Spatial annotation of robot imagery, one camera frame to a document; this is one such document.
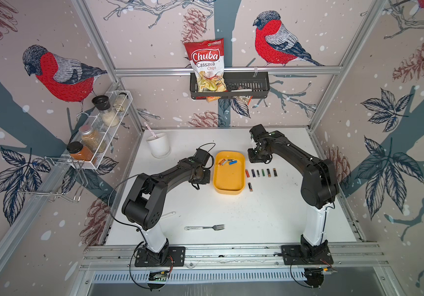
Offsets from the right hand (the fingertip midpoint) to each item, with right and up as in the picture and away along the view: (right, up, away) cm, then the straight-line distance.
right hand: (251, 158), depth 95 cm
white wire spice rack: (-63, +13, -23) cm, 68 cm away
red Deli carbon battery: (-2, -9, +4) cm, 10 cm away
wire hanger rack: (-69, -3, -38) cm, 79 cm away
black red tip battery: (-1, -15, -1) cm, 15 cm away
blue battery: (-10, -3, +9) cm, 14 cm away
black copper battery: (+10, -8, +3) cm, 13 cm away
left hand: (-23, -9, -1) cm, 25 cm away
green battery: (+7, -8, +5) cm, 12 cm away
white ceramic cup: (-51, +7, +6) cm, 52 cm away
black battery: (+4, -9, +4) cm, 10 cm away
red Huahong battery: (-15, -3, +9) cm, 18 cm away
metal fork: (-19, -30, -14) cm, 38 cm away
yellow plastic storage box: (-12, -8, +4) cm, 15 cm away
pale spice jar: (-65, +28, -8) cm, 71 cm away
